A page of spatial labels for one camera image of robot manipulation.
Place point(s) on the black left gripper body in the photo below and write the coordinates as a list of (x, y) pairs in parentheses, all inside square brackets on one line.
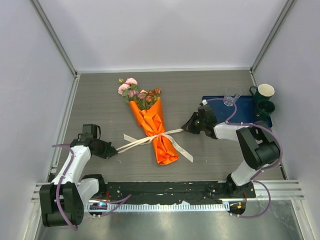
[(102, 149)]

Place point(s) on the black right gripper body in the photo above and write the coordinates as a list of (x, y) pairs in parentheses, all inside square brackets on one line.
[(204, 123)]

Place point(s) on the cream printed ribbon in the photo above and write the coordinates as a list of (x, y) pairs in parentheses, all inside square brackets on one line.
[(132, 142)]

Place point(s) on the orange wrapping paper sheet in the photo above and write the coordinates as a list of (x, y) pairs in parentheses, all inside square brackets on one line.
[(152, 122)]

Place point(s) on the orange fake flower stem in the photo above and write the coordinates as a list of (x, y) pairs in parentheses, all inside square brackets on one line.
[(153, 95)]

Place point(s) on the pink fake flower stem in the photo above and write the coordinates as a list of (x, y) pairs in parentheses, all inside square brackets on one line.
[(128, 89), (139, 98)]

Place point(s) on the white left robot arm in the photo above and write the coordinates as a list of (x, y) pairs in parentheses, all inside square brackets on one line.
[(62, 201)]

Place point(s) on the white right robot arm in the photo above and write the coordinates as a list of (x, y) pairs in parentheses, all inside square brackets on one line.
[(259, 146)]

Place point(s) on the clear plastic cup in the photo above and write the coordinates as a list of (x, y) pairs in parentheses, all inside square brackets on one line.
[(232, 94)]

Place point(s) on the blue plastic tray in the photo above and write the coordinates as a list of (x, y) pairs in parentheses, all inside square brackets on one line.
[(245, 110)]

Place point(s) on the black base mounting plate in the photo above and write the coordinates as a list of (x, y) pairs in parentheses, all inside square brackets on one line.
[(175, 192)]

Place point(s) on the dark green mug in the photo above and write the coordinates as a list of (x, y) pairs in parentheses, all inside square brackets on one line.
[(263, 109)]

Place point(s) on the green mug white interior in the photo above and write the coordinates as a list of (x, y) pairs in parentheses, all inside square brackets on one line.
[(261, 92)]

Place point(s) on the aluminium front rail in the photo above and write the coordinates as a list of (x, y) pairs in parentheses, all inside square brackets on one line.
[(269, 190)]

